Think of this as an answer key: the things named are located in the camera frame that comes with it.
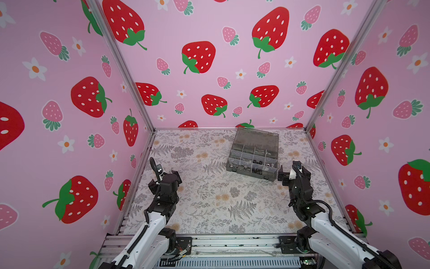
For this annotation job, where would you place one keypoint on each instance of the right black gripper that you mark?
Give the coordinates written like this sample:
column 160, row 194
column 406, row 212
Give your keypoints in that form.
column 295, row 176

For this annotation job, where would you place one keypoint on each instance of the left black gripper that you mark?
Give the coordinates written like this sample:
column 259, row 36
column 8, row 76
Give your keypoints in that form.
column 153, row 188

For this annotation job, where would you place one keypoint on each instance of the grey plastic compartment box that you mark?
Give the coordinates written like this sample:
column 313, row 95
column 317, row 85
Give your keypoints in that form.
column 254, row 153

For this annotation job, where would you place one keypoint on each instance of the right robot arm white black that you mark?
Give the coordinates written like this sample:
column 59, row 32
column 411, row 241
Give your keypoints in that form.
column 322, row 234

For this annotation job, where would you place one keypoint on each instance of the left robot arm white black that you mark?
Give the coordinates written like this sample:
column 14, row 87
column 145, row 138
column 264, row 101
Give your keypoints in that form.
column 153, row 239

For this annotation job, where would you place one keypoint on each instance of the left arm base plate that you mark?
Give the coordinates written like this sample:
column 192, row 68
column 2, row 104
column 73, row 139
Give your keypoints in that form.
column 183, row 245

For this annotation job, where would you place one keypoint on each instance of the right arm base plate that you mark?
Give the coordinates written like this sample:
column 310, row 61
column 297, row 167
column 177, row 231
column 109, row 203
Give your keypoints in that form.
column 301, row 244

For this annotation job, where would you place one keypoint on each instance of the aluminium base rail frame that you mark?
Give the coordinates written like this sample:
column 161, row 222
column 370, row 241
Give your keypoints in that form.
column 234, row 252

